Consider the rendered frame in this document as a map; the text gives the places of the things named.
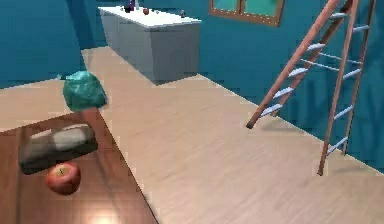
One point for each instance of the small red apple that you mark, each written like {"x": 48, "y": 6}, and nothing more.
{"x": 145, "y": 11}

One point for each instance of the grey kitchen counter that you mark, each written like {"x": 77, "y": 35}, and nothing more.
{"x": 156, "y": 43}

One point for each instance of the small dark shaker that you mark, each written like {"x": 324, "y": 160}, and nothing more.
{"x": 182, "y": 13}

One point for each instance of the teal crumpled bag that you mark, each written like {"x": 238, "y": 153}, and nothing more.
{"x": 83, "y": 90}

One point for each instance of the wooden framed window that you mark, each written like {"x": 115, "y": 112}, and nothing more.
{"x": 246, "y": 9}

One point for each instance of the small black pot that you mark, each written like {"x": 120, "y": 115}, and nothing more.
{"x": 127, "y": 9}

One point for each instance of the dark purple bottle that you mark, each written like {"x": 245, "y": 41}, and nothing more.
{"x": 131, "y": 4}

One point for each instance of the brown wooden table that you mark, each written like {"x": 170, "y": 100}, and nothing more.
{"x": 83, "y": 186}

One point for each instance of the wooden step ladder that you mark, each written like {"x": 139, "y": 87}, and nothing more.
{"x": 320, "y": 63}

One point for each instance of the grey bread loaf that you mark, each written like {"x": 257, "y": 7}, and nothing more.
{"x": 56, "y": 146}

